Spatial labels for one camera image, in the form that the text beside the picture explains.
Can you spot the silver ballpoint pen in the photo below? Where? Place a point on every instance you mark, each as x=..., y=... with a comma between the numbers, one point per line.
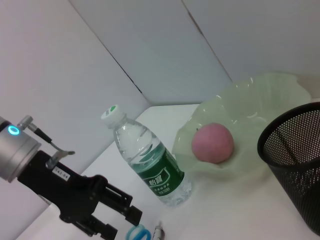
x=158, y=232

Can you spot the green glass fruit plate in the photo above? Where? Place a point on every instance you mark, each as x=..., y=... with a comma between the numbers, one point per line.
x=262, y=100

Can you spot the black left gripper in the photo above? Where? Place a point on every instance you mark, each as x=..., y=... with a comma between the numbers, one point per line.
x=67, y=192

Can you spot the black mesh pen holder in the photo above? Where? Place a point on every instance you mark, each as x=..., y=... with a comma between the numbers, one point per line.
x=295, y=162

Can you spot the clear water bottle green label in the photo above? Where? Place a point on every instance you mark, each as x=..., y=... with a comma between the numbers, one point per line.
x=150, y=162

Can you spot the pink peach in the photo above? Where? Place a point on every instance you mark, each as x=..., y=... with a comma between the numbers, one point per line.
x=212, y=143

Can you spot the blue scissors with sheath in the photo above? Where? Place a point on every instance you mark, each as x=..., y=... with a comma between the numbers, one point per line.
x=137, y=233

